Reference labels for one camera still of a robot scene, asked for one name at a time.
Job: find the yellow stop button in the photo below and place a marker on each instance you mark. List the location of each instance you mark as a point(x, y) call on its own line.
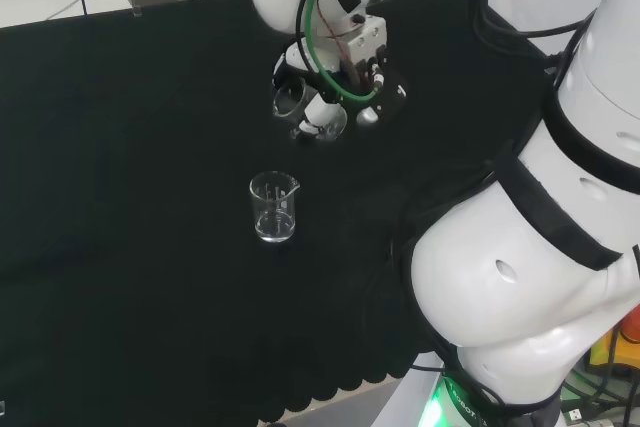
point(617, 347)

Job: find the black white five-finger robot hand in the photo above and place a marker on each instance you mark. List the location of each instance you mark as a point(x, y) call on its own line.
point(367, 97)

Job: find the clear cloth clip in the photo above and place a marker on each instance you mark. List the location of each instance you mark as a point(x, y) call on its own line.
point(137, 11)

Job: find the small clear glass beaker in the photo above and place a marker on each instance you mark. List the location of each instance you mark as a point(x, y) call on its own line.
point(287, 99)

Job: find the black bench cloth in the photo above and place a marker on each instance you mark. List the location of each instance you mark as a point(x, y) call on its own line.
point(150, 197)

